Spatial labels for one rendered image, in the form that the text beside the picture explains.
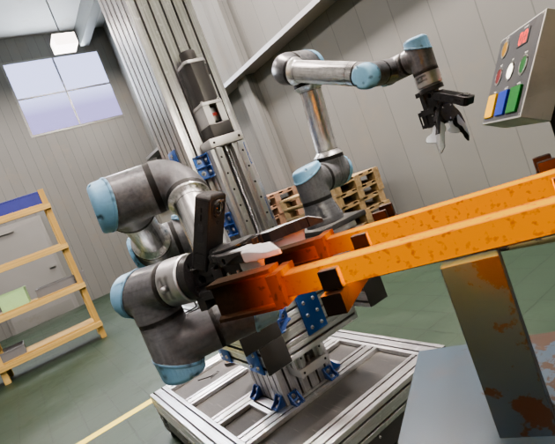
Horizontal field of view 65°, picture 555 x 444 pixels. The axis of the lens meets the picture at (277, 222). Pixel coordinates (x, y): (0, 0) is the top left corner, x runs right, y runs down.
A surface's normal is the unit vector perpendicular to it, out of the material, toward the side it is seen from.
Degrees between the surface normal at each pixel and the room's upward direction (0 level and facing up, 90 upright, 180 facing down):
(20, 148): 90
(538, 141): 90
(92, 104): 90
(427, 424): 0
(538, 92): 90
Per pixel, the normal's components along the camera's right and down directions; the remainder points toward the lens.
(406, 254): -0.39, 0.24
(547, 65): -0.15, 0.16
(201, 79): 0.51, -0.11
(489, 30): -0.78, 0.36
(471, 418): -0.36, -0.93
